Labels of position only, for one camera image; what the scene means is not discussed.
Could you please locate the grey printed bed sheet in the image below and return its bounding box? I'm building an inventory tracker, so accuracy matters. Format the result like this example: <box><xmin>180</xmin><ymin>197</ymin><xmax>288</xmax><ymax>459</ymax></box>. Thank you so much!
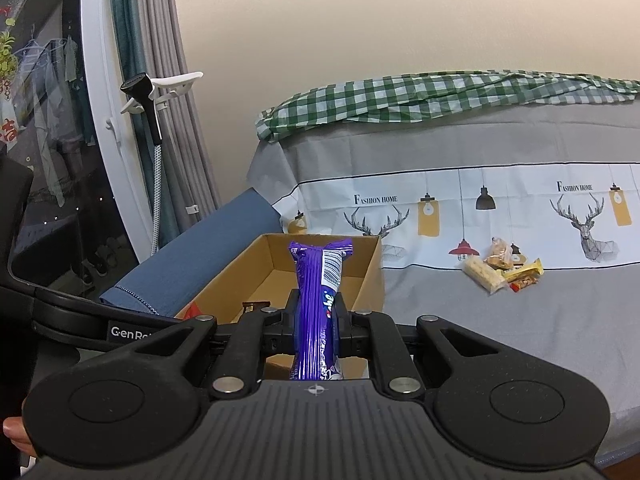
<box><xmin>247</xmin><ymin>102</ymin><xmax>640</xmax><ymax>466</ymax></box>

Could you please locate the black garment steamer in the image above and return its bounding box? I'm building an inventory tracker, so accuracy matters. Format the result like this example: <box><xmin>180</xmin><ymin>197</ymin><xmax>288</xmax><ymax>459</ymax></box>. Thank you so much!
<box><xmin>121</xmin><ymin>74</ymin><xmax>165</xmax><ymax>257</ymax></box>

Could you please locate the green checked cloth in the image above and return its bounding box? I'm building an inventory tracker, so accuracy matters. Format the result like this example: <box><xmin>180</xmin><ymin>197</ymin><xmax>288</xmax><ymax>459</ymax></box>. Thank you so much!
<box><xmin>255</xmin><ymin>72</ymin><xmax>640</xmax><ymax>142</ymax></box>

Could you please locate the yellow snack packet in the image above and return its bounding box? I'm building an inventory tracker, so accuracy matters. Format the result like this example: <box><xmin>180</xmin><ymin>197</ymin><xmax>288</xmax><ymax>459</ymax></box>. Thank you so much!
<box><xmin>501</xmin><ymin>258</ymin><xmax>544</xmax><ymax>282</ymax></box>

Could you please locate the person's left hand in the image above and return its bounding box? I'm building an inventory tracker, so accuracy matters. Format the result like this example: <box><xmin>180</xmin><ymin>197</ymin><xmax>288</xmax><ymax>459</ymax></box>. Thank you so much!
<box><xmin>2</xmin><ymin>416</ymin><xmax>36</xmax><ymax>459</ymax></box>

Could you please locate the black handheld steamer on hook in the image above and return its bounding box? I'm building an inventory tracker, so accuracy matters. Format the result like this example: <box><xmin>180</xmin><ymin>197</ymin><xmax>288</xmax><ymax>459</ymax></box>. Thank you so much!
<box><xmin>102</xmin><ymin>0</ymin><xmax>178</xmax><ymax>251</ymax></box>

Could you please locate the cream wafer packet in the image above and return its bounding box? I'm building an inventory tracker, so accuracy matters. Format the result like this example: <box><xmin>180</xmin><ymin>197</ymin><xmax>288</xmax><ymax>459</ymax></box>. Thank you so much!
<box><xmin>462</xmin><ymin>256</ymin><xmax>506</xmax><ymax>295</ymax></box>

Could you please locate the blue cushion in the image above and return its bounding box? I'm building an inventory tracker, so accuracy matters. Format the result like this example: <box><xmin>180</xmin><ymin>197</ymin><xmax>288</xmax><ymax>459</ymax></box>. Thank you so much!
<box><xmin>99</xmin><ymin>187</ymin><xmax>282</xmax><ymax>318</ymax></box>

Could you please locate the grey curtain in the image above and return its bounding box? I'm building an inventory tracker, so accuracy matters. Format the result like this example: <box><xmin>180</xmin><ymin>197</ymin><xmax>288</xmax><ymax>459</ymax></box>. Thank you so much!
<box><xmin>132</xmin><ymin>0</ymin><xmax>221</xmax><ymax>233</ymax></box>

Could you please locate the purple chocolate bar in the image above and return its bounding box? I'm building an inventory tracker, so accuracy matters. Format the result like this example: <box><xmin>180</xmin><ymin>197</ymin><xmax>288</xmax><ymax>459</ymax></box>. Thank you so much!
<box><xmin>289</xmin><ymin>240</ymin><xmax>355</xmax><ymax>382</ymax></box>

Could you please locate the clear bag of pastries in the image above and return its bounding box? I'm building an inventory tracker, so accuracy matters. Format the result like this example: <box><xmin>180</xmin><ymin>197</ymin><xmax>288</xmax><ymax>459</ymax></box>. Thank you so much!
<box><xmin>484</xmin><ymin>236</ymin><xmax>515</xmax><ymax>271</ymax></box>

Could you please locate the white window frame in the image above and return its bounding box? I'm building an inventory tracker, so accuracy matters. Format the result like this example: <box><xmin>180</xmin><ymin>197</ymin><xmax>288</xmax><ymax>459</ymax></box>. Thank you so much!
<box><xmin>80</xmin><ymin>0</ymin><xmax>156</xmax><ymax>261</ymax></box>

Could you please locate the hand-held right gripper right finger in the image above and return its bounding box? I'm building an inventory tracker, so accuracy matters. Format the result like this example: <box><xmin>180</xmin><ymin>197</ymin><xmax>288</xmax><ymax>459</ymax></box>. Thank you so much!
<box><xmin>336</xmin><ymin>291</ymin><xmax>506</xmax><ymax>401</ymax></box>

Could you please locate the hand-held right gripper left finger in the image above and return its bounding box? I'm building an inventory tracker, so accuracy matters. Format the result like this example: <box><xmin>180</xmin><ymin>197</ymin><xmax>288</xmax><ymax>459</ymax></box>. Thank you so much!
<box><xmin>125</xmin><ymin>290</ymin><xmax>300</xmax><ymax>401</ymax></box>

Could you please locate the cardboard box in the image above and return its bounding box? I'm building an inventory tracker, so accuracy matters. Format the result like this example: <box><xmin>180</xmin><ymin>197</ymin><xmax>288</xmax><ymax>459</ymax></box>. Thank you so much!
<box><xmin>175</xmin><ymin>232</ymin><xmax>386</xmax><ymax>381</ymax></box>

